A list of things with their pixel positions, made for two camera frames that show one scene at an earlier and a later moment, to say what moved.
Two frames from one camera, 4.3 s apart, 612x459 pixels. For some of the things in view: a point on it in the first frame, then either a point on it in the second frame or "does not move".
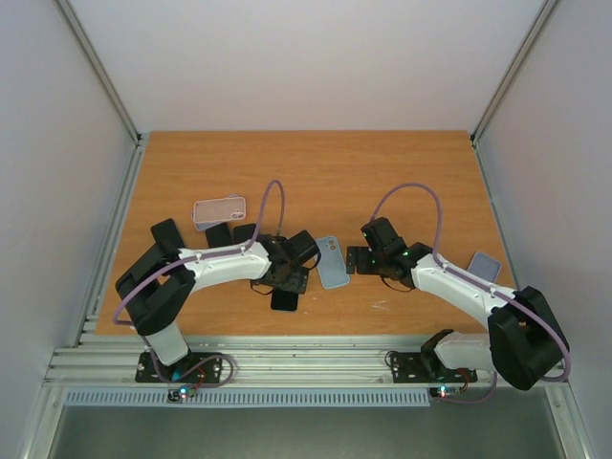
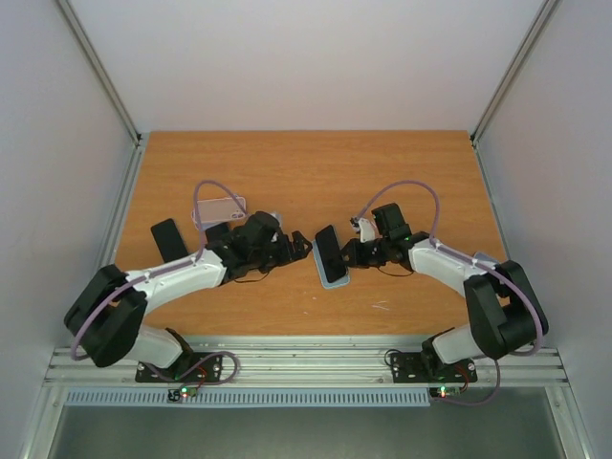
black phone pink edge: (218, 235) does not move
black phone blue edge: (282, 301) to (330, 254)
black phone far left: (166, 235) does not move
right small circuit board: (444, 392) does not move
